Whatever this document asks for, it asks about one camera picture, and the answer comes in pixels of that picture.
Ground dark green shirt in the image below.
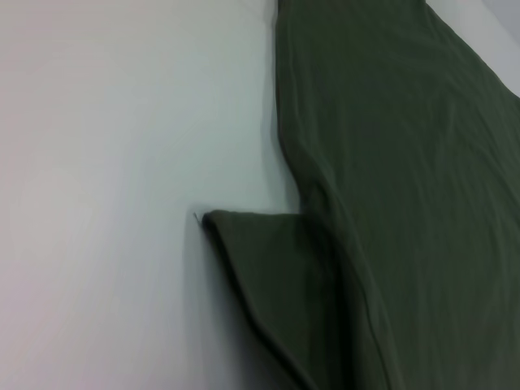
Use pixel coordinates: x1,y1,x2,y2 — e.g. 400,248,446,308
201,0,520,390

